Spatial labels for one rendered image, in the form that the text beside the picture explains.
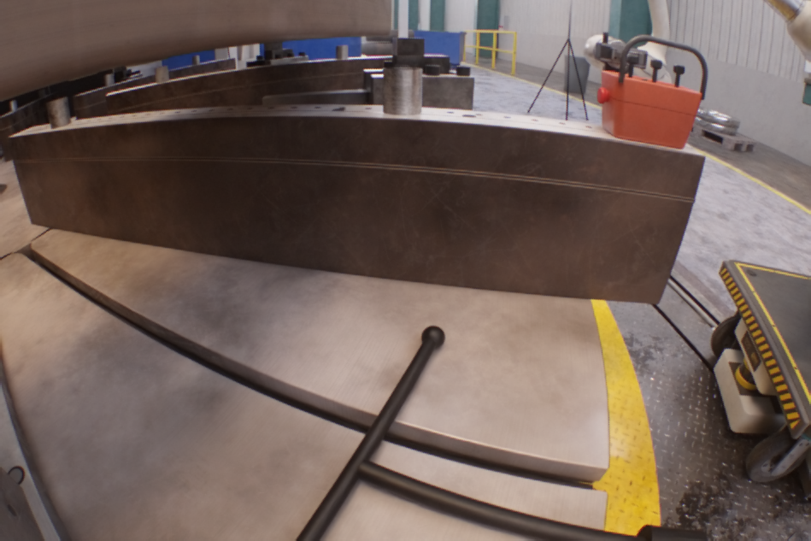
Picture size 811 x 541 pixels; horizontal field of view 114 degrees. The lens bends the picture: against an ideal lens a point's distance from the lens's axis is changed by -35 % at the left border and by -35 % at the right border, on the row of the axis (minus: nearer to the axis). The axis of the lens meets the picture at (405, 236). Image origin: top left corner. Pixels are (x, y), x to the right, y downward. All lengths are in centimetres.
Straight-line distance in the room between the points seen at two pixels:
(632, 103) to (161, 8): 76
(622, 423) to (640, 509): 26
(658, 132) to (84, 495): 119
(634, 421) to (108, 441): 118
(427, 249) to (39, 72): 78
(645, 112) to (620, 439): 78
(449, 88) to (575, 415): 141
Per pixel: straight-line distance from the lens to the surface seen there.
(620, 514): 102
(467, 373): 74
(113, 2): 41
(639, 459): 112
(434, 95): 176
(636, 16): 994
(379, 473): 57
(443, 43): 1022
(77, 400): 88
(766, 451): 116
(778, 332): 119
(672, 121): 88
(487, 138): 79
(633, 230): 92
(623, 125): 84
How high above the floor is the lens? 85
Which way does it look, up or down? 28 degrees down
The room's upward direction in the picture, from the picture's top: 1 degrees clockwise
